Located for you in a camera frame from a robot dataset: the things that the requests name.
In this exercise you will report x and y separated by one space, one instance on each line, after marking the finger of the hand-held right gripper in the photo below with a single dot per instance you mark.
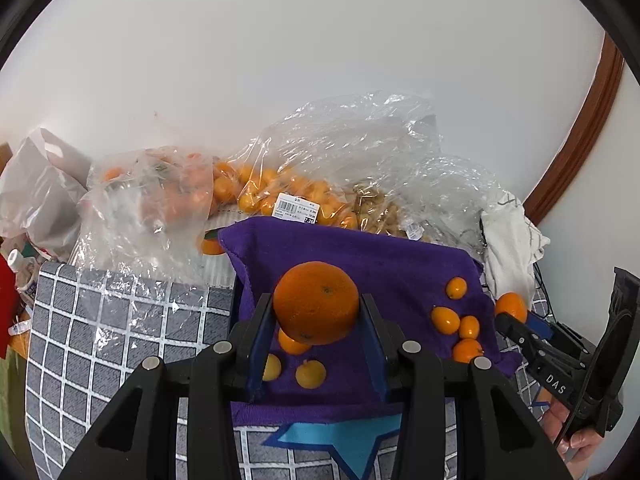
522 342
542 326

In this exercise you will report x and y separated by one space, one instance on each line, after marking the medium orange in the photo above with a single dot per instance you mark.
510 306
211 246

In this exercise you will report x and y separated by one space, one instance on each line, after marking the white cloth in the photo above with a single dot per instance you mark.
510 245

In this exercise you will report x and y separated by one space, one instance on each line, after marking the crumpled clear plastic bag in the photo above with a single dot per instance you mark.
380 140

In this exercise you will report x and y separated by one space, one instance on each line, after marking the purple towel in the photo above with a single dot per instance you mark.
400 270

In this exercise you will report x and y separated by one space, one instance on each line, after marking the red card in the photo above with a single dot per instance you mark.
6 305

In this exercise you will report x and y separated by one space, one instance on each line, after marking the plastic bag of tangerines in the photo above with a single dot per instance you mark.
150 195

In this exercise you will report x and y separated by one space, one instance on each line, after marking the plastic bag of kumquats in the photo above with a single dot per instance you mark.
280 190

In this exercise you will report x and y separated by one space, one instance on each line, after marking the yellow kumquat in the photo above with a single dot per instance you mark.
272 367
310 375

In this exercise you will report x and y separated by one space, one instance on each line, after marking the brown wooden door frame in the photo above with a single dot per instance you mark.
585 135

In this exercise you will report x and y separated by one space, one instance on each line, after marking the person's right hand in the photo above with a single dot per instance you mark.
575 442

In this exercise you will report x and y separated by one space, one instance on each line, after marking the plastic bag of nuts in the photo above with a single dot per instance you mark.
385 210

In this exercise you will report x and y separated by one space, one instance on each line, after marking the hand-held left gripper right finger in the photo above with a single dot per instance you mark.
372 350

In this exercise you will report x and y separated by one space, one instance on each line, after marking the white plastic bottle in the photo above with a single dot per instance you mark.
22 272

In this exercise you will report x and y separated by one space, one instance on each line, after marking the large orange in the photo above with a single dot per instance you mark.
316 302

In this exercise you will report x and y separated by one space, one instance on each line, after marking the small orange kumquat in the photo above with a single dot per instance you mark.
469 327
445 320
456 288

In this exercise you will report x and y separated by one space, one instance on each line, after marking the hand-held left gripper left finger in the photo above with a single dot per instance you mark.
260 350

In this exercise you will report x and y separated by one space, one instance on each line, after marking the white plastic bag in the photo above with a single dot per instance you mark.
40 190

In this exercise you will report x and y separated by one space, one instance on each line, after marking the grey checkered bedsheet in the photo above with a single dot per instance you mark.
125 340

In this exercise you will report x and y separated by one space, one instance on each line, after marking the kumquat under orange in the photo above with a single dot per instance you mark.
292 344

